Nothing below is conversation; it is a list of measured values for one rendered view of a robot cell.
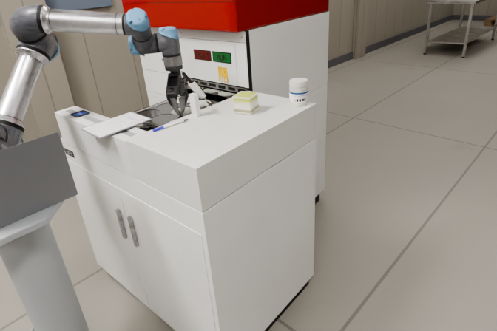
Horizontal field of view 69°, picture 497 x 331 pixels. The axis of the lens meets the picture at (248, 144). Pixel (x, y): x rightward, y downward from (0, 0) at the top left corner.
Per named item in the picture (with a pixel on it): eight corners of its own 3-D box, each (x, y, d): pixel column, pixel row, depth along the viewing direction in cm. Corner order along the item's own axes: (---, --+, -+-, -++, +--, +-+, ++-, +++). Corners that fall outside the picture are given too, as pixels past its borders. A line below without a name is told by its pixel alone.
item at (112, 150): (83, 134, 166) (75, 105, 160) (156, 167, 133) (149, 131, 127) (63, 141, 160) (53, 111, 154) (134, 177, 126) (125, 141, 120)
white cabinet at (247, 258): (187, 218, 240) (168, 100, 206) (313, 287, 182) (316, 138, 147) (97, 276, 198) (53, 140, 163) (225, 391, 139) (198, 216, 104)
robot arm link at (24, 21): (-1, -8, 122) (149, 2, 128) (15, 12, 132) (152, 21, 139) (-8, 21, 118) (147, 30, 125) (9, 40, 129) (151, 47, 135)
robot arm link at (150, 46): (124, 26, 136) (154, 23, 138) (130, 43, 147) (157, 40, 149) (127, 44, 134) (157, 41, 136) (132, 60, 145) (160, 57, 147)
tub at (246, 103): (242, 107, 142) (240, 90, 139) (259, 108, 139) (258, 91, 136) (233, 114, 136) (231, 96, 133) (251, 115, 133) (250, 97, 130)
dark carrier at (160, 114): (186, 95, 185) (186, 94, 185) (236, 106, 164) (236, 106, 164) (128, 116, 162) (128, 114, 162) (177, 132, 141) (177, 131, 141)
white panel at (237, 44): (150, 93, 219) (137, 24, 202) (254, 119, 169) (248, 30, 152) (146, 94, 217) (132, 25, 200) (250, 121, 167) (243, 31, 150)
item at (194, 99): (202, 111, 141) (197, 77, 136) (208, 112, 139) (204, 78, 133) (190, 115, 137) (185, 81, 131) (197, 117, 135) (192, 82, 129)
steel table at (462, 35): (420, 54, 615) (428, -6, 575) (456, 37, 730) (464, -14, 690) (465, 58, 571) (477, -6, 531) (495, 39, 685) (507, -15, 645)
